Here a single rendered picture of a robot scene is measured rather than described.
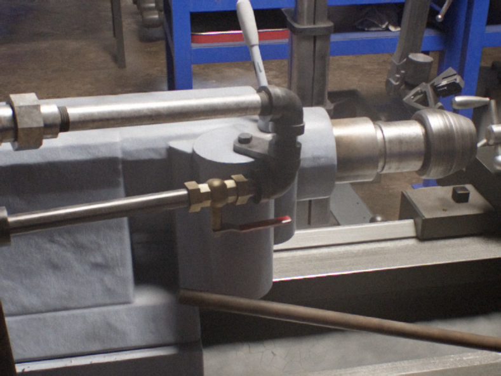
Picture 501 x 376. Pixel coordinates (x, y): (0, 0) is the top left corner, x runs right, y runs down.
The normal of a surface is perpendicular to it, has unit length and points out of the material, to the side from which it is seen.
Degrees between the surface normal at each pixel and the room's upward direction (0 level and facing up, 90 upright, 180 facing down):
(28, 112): 57
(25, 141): 101
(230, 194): 67
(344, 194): 0
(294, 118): 86
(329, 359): 12
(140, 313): 62
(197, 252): 78
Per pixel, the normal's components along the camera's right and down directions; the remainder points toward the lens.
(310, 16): 0.23, 0.46
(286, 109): 0.47, 0.47
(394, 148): 0.16, 0.15
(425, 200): 0.00, -0.88
